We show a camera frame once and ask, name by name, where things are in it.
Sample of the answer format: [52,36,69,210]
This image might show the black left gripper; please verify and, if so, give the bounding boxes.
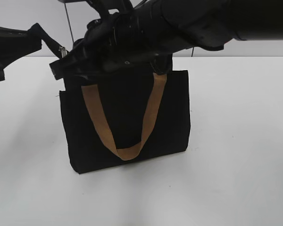
[0,23,67,81]

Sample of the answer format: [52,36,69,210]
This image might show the black tote bag tan handles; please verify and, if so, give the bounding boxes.
[59,65,191,174]

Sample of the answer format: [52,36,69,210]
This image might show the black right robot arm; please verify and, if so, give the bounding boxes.
[50,0,283,80]

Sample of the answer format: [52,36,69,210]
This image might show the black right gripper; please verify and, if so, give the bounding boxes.
[50,6,173,79]

